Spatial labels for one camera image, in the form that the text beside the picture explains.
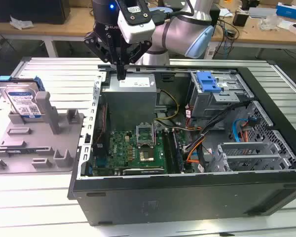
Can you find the small black box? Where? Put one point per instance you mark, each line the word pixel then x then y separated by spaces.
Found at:
pixel 240 19

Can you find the green motherboard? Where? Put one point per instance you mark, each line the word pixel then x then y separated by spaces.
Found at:
pixel 123 150

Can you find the wooden desk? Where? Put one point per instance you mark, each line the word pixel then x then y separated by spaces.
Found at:
pixel 71 24

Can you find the clear plastic bag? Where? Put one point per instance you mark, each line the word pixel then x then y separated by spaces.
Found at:
pixel 270 23

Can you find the blue cardboard box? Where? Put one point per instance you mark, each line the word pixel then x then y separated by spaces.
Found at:
pixel 292 11

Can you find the white plastic bag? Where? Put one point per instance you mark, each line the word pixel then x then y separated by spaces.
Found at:
pixel 21 23

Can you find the black computer tower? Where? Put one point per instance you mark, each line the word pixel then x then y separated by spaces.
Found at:
pixel 34 11

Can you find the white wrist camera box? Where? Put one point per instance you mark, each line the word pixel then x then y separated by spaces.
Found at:
pixel 135 23

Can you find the white hanging tag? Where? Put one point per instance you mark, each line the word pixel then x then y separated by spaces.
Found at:
pixel 210 53

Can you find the black open PC case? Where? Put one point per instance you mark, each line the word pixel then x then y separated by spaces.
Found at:
pixel 187 197

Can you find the black graphics card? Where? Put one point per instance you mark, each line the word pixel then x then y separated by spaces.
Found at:
pixel 143 171

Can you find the grey optical drive cage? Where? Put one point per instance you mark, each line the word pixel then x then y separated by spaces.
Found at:
pixel 212 103

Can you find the grey parts rack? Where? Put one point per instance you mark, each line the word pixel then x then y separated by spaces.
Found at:
pixel 37 145

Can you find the grey metal disk bay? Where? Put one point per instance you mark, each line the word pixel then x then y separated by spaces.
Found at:
pixel 249 160

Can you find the CPU socket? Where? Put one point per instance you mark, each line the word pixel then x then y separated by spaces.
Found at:
pixel 146 155

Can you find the hard disk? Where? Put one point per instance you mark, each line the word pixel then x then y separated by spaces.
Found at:
pixel 21 98

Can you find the flat grey box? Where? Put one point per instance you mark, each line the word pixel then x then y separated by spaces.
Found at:
pixel 261 12

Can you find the blue plastic drive latch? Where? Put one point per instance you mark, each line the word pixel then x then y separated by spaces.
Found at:
pixel 207 82

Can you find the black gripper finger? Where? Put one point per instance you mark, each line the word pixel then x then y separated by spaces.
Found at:
pixel 138 50
pixel 96 43

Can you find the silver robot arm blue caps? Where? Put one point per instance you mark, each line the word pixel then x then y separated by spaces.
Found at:
pixel 180 32

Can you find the RAM stick with blue label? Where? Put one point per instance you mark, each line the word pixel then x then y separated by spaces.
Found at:
pixel 14 151

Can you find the grey power supply unit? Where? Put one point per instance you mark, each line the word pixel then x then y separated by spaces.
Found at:
pixel 129 103

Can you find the large black box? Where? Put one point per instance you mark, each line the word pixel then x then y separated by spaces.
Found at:
pixel 215 16

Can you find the RAM stick in slot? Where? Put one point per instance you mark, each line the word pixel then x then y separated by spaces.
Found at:
pixel 177 150

